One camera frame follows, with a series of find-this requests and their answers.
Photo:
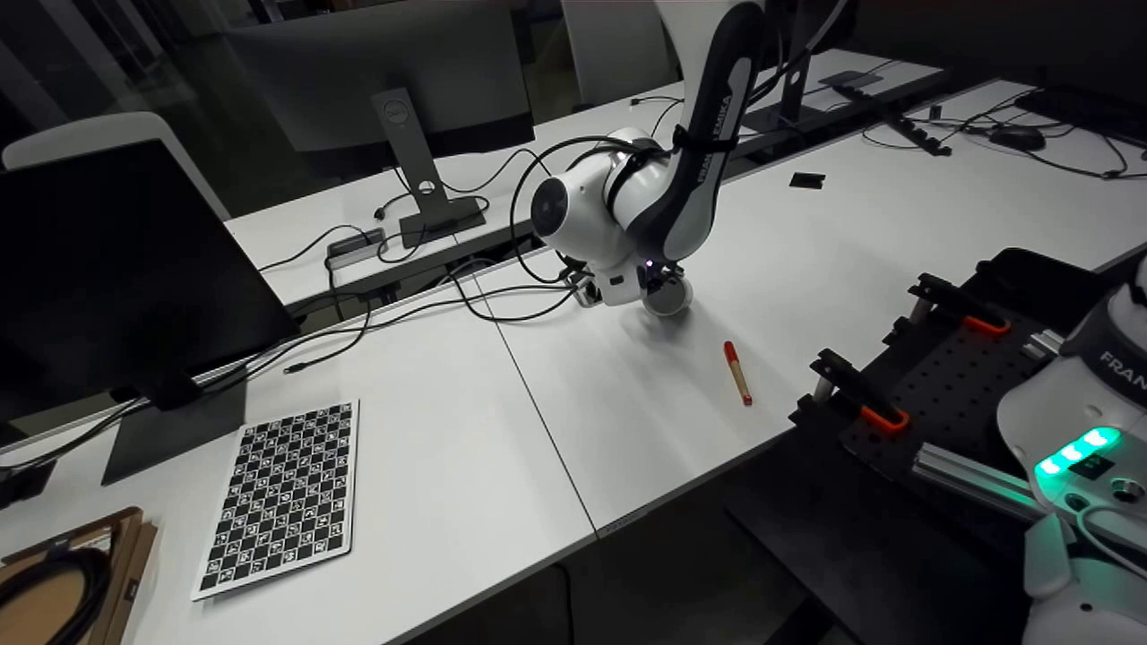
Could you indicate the black monitor with flat base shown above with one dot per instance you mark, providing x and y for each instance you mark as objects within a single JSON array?
[{"x": 108, "y": 272}]

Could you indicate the brown cardboard box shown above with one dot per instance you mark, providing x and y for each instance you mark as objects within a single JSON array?
[{"x": 120, "y": 561}]

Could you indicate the aluminium profile rail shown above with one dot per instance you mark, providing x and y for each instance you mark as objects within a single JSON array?
[{"x": 974, "y": 475}]

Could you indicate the grey monitor back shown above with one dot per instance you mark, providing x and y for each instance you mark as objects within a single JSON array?
[{"x": 612, "y": 39}]

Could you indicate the black power adapter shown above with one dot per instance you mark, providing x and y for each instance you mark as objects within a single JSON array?
[{"x": 1016, "y": 137}]

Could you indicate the small black square tag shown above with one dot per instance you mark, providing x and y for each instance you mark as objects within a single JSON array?
[{"x": 809, "y": 182}]

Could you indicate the dark docking box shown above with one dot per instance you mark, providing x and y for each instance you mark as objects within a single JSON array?
[{"x": 355, "y": 248}]

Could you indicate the brown marker with red cap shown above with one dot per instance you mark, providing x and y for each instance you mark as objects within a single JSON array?
[{"x": 739, "y": 374}]

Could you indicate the dark flat pad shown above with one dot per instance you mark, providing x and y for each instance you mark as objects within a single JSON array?
[{"x": 850, "y": 81}]

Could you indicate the black and white calibration board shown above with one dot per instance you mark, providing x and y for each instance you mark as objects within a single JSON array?
[{"x": 281, "y": 496}]

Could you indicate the monitor on silver stand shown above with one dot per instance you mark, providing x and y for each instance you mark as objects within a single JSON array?
[{"x": 397, "y": 74}]

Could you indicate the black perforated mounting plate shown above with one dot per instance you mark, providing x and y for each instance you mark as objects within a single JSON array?
[{"x": 945, "y": 380}]

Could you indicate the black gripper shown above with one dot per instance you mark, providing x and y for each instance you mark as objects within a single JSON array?
[{"x": 650, "y": 277}]

